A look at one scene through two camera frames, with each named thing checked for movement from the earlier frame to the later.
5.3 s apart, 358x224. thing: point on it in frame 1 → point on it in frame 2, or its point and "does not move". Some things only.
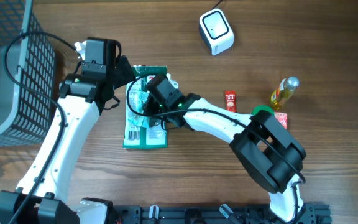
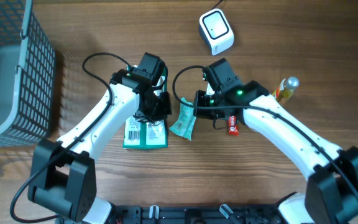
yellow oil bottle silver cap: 283,91 does not move
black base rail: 211,214 does not move
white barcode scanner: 215,32 does not move
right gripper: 150,107 → 202,112
